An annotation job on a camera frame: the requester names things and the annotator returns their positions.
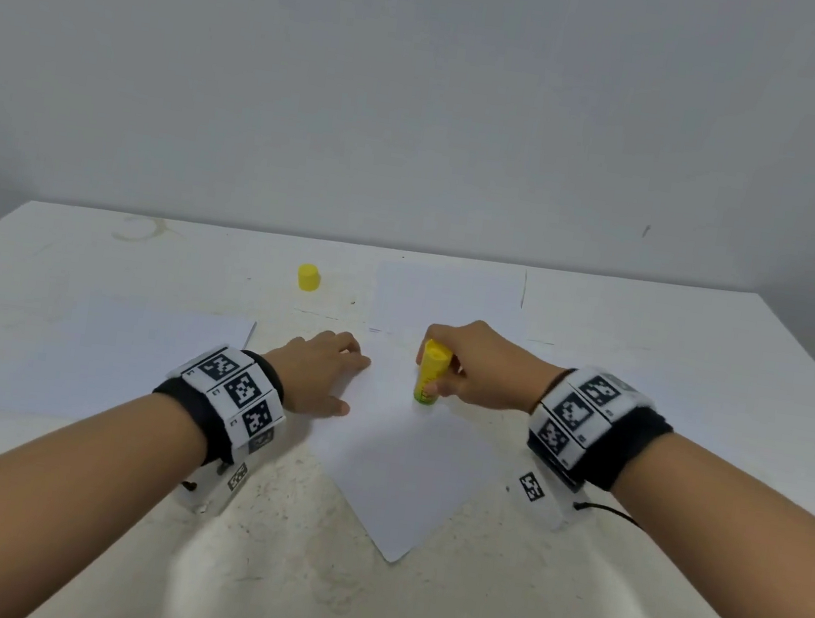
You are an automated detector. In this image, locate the person's right hand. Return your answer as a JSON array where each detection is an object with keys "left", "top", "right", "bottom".
[{"left": 410, "top": 311, "right": 581, "bottom": 424}]

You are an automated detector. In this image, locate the person's left hand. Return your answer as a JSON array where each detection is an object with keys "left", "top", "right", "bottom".
[{"left": 255, "top": 321, "right": 377, "bottom": 425}]

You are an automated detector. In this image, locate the yellow glue stick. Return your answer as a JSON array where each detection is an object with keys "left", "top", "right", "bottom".
[{"left": 411, "top": 337, "right": 457, "bottom": 411}]

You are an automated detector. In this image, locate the yellow glue cap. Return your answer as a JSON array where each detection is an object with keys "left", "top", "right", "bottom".
[{"left": 293, "top": 262, "right": 325, "bottom": 295}]

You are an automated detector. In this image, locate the glued white paper sheet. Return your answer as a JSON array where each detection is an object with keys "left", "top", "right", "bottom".
[
  {"left": 292, "top": 335, "right": 538, "bottom": 581},
  {"left": 365, "top": 251, "right": 532, "bottom": 356}
]

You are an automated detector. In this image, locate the stack of white paper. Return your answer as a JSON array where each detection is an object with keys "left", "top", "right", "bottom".
[
  {"left": 0, "top": 282, "right": 260, "bottom": 447},
  {"left": 509, "top": 341, "right": 778, "bottom": 482}
]

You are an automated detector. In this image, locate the person's right forearm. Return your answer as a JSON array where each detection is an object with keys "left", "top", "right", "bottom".
[{"left": 592, "top": 423, "right": 815, "bottom": 618}]

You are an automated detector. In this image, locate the person's left forearm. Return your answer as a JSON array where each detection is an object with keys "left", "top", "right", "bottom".
[{"left": 0, "top": 371, "right": 218, "bottom": 618}]

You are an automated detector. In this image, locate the black marker wristband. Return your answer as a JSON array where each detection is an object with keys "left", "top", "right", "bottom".
[
  {"left": 143, "top": 335, "right": 297, "bottom": 477},
  {"left": 519, "top": 358, "right": 683, "bottom": 503}
]

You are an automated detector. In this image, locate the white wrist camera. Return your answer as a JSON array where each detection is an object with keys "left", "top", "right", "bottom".
[
  {"left": 169, "top": 445, "right": 253, "bottom": 523},
  {"left": 505, "top": 460, "right": 586, "bottom": 534}
]

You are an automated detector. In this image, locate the black cable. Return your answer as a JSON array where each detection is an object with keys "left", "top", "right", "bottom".
[{"left": 558, "top": 495, "right": 815, "bottom": 618}]

